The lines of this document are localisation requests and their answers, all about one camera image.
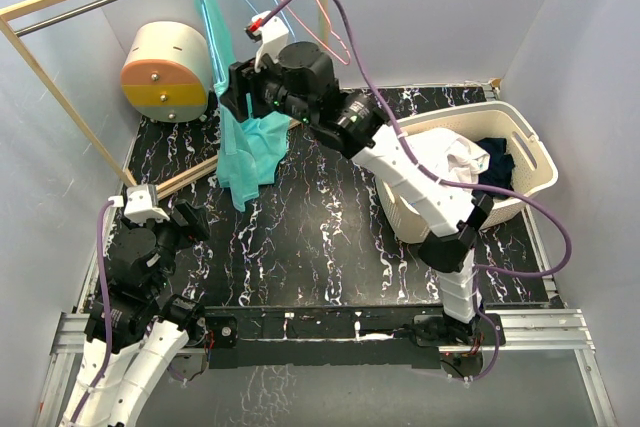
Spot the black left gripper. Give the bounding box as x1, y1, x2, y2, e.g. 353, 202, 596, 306
124, 198, 208, 293

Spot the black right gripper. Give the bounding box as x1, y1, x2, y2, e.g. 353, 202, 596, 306
220, 45, 317, 128

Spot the teal t shirt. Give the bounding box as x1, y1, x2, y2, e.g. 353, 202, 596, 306
205, 0, 290, 212

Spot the pink wire hanger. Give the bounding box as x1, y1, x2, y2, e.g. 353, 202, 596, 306
257, 0, 352, 66

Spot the white t shirt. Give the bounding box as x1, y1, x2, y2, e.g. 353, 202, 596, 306
407, 128, 490, 184

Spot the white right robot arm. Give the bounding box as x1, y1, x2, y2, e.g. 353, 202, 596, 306
222, 42, 493, 345

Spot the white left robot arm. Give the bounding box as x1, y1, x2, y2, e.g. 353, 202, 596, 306
60, 195, 212, 426

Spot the cream round drawer cabinet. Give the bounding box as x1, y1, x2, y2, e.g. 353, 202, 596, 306
120, 21, 213, 124

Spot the navy blue garment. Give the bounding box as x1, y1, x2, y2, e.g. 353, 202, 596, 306
476, 137, 515, 190

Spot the cream plastic laundry basket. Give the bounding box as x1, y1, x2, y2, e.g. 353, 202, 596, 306
374, 101, 558, 244

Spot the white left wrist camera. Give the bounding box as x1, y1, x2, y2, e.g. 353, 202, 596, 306
108, 184, 170, 225

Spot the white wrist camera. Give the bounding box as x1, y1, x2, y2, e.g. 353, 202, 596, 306
108, 184, 170, 225
246, 11, 289, 72

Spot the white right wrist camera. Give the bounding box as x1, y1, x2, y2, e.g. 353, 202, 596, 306
246, 11, 289, 72

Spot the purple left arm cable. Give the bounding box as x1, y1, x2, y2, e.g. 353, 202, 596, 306
67, 196, 121, 423

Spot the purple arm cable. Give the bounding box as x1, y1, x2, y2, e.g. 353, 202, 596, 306
67, 196, 121, 423
264, 0, 574, 381

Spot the wooden clothes rack frame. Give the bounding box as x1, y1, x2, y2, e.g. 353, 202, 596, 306
0, 0, 332, 206

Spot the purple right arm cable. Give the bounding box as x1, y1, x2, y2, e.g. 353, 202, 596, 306
264, 0, 574, 381

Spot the aluminium base frame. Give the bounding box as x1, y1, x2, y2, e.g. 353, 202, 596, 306
37, 306, 619, 427

